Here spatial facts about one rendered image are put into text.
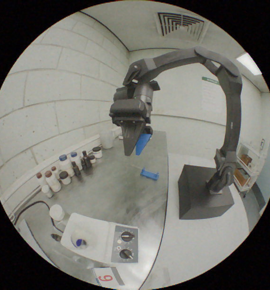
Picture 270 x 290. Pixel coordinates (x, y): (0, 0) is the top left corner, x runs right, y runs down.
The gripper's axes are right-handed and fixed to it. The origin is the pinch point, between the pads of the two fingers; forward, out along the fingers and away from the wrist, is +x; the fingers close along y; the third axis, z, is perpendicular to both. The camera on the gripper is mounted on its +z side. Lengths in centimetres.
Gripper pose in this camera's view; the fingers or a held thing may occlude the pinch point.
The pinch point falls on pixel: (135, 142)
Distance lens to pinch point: 21.5
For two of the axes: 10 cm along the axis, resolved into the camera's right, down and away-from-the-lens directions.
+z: -9.5, -1.4, 2.9
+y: -2.8, -1.0, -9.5
